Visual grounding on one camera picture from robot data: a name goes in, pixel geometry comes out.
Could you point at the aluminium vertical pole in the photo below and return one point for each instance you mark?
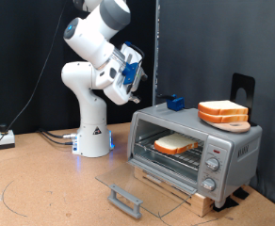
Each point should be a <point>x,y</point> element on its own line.
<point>156,47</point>

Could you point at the silver oven knob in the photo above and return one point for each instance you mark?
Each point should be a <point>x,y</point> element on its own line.
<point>208,184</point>
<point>213,164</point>

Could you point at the black metal bookend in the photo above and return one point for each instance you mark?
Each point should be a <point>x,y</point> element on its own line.
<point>245,82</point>

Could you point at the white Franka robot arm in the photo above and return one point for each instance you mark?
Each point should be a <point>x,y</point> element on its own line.
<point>87,103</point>

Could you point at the slotted wooden riser block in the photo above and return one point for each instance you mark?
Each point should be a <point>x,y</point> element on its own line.
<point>203,204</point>

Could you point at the emergency stop button box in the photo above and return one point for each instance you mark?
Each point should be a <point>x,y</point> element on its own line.
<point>5,138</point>

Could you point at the round wooden plate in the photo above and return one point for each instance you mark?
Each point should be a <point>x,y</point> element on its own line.
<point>234,127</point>

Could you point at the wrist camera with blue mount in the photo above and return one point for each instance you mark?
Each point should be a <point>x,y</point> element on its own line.
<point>129,72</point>

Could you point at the white bread slice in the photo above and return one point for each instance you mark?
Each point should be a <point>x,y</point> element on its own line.
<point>220,118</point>
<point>175,142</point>
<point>222,106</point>

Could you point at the grey backdrop curtain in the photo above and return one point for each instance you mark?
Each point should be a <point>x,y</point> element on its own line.
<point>206,47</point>

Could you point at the silver toaster oven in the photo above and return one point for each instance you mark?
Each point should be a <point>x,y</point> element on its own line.
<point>234,157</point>

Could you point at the black foam pad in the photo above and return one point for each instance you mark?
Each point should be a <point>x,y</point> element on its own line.
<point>241,193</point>
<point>227,203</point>

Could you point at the black backdrop curtain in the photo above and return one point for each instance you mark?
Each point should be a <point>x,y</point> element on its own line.
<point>18,62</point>

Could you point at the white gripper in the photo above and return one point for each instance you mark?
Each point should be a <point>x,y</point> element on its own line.
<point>118,91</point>

